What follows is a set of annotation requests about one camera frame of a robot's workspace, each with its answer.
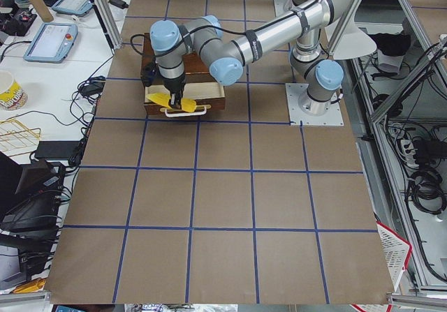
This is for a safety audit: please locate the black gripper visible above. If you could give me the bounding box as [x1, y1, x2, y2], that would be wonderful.
[163, 74, 186, 109]

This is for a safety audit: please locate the yellow corn cob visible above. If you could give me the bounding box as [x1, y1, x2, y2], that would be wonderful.
[146, 92, 197, 112]

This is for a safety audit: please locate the wooden drawer with white handle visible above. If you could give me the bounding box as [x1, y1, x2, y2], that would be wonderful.
[144, 82, 226, 118]

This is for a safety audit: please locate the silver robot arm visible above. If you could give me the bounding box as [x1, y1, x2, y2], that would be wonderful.
[147, 0, 351, 112]

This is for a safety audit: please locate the dark wooden drawer box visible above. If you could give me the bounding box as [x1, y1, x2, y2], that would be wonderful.
[140, 33, 214, 85]

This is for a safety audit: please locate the black power adapter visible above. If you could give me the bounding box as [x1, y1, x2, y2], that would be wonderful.
[109, 0, 129, 9]

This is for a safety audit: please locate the blue teach pendant near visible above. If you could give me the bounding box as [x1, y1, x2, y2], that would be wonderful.
[23, 23, 78, 64]

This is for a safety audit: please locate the blue teach pendant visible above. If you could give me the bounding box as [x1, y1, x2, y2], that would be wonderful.
[23, 23, 78, 64]
[52, 0, 92, 17]

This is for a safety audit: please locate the blue teach pendant far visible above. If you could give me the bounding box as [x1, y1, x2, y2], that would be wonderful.
[52, 0, 92, 17]

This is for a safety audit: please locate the yellow paper cup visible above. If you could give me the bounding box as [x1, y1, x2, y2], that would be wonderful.
[1, 70, 28, 110]

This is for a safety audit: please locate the black electronics box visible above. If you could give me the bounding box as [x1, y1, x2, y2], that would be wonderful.
[1, 154, 65, 232]

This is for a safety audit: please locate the white plastic basket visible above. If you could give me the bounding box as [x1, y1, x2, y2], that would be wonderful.
[376, 221, 412, 291]

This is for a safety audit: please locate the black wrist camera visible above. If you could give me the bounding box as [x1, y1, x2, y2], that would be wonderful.
[140, 61, 157, 87]

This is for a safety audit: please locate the aluminium frame post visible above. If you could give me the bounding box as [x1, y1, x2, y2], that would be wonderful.
[90, 0, 122, 50]

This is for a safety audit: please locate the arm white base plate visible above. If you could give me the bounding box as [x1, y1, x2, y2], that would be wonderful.
[285, 83, 344, 127]
[273, 0, 295, 17]

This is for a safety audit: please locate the gold wire rack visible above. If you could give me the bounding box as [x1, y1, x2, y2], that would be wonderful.
[0, 119, 41, 156]

